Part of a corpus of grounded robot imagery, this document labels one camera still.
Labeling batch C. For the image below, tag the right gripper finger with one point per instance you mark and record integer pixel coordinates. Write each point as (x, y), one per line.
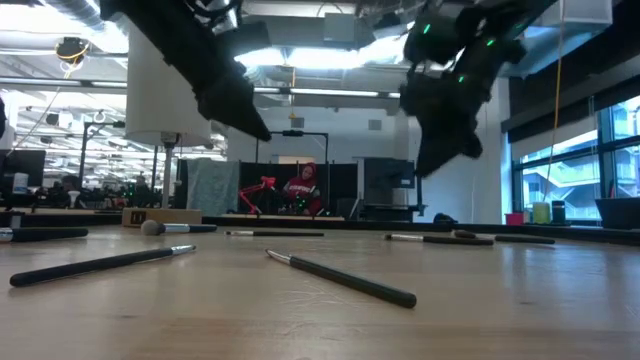
(474, 140)
(434, 145)

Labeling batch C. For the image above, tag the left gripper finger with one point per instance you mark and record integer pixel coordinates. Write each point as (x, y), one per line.
(230, 107)

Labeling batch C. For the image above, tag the slim black makeup brush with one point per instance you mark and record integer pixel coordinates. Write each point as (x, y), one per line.
(440, 240)
(350, 281)
(280, 233)
(100, 262)

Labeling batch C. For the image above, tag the black fan makeup brush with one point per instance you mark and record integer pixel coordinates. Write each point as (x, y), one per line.
(525, 240)

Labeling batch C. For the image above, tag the round grey head powder brush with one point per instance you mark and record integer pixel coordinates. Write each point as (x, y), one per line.
(175, 228)

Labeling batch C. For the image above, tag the thick black makeup brush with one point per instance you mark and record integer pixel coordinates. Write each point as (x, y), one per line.
(45, 233)

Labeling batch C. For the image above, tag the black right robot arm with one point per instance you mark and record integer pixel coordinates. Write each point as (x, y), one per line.
(480, 35)

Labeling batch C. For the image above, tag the black equipment cart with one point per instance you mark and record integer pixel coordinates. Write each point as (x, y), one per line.
(387, 185)

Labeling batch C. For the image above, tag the small black lump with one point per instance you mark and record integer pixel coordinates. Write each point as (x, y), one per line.
(444, 218)

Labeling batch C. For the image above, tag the grey-green hanging cloth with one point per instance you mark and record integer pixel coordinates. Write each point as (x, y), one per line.
(212, 187)

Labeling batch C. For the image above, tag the red cup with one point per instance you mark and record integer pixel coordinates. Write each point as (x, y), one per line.
(514, 218)

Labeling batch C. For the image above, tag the large window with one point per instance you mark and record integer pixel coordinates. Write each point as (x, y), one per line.
(560, 175)

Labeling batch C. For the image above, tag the yellow-green container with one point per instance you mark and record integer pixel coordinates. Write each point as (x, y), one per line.
(541, 213)

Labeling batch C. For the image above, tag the ceiling strip light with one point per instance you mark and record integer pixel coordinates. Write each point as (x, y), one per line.
(345, 93)

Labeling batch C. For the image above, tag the person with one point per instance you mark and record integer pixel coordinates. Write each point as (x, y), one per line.
(302, 190)
(71, 184)

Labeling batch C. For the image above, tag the black cup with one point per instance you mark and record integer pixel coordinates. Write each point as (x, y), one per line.
(558, 212)

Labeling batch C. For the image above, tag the black bin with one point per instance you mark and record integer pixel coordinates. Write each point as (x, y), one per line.
(620, 212)

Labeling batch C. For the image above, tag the black monitor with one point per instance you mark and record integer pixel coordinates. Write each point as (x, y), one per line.
(25, 167)

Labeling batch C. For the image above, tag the white bottle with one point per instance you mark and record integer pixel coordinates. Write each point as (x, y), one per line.
(20, 182)

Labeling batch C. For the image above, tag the grey wall speaker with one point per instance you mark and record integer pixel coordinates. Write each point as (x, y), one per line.
(297, 123)
(375, 124)

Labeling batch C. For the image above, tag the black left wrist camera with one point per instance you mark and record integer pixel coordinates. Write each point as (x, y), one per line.
(250, 37)

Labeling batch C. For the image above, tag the black camera gantry frame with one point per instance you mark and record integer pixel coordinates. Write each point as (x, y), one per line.
(300, 133)

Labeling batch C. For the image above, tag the black aluminium table frame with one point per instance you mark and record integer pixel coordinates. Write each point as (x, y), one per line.
(380, 223)

